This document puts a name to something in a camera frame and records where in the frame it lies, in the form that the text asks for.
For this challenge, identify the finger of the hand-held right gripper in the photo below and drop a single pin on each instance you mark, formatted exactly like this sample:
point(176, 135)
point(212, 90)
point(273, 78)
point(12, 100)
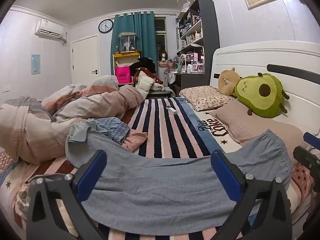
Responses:
point(308, 161)
point(312, 139)

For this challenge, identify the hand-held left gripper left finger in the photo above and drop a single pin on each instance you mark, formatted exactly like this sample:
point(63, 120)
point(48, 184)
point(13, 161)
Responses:
point(92, 172)

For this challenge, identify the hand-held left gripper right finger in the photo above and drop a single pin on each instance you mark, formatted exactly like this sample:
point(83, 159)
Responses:
point(225, 172)

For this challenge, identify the light blue pants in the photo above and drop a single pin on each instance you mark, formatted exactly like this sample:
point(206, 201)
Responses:
point(162, 180)

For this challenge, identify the grey-blue cloth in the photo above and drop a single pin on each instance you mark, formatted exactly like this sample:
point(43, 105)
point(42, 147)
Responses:
point(80, 131)

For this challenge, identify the denim shorts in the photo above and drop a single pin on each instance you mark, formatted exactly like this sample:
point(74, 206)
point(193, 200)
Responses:
point(113, 128)

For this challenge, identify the pink cloth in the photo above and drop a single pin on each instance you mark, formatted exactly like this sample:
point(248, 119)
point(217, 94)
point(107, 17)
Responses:
point(135, 140)

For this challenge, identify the pink pillow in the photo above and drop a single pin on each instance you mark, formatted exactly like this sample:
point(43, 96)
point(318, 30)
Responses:
point(250, 125)

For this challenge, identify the green avocado plush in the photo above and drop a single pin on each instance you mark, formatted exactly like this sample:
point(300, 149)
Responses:
point(260, 97)

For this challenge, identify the striped fleece blanket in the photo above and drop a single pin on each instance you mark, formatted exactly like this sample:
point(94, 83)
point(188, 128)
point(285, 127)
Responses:
point(172, 130)

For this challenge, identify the pink and white duvet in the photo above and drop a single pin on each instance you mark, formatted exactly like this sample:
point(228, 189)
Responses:
point(87, 102)

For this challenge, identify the floral pillow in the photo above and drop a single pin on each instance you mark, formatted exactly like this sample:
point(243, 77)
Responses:
point(205, 97)

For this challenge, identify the brown plush toy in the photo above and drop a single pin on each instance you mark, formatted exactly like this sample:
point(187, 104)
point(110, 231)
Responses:
point(225, 82)

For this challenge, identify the pink shopping bag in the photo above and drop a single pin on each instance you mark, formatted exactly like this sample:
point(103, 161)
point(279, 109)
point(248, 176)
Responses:
point(123, 75)

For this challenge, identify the white down jacket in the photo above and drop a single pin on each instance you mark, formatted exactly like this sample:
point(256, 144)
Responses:
point(145, 83)

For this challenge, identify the white headboard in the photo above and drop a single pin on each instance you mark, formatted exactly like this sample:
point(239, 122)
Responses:
point(250, 55)

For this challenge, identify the white door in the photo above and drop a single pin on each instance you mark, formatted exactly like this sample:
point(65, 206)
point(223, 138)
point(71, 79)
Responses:
point(85, 60)

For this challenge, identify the dark clothes pile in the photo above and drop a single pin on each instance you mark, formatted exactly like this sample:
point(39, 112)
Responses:
point(146, 65)

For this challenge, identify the yellow shelf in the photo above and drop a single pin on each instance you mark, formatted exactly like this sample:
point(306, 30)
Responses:
point(126, 54)

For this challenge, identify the mannequin head with wig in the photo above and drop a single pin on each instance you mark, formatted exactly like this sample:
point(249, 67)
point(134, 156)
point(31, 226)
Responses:
point(163, 57)

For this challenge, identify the clear display case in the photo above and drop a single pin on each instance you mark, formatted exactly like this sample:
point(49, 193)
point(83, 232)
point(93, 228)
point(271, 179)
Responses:
point(127, 42)

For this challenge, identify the dark bookshelf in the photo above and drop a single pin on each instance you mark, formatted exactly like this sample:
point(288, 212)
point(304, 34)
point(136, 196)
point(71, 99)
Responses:
point(208, 30)

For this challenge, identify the teal curtain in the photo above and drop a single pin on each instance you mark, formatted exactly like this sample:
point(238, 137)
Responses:
point(145, 37)

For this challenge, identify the window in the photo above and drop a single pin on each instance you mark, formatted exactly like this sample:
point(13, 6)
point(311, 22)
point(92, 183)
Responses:
point(160, 37)

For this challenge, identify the white air conditioner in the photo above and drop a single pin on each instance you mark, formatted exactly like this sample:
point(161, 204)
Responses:
point(48, 28)

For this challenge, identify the small wall poster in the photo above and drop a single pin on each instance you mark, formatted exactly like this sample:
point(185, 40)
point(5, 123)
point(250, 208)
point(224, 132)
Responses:
point(35, 64)

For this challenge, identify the round wall clock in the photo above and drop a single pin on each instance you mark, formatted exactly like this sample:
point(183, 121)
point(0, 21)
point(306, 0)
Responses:
point(105, 26)

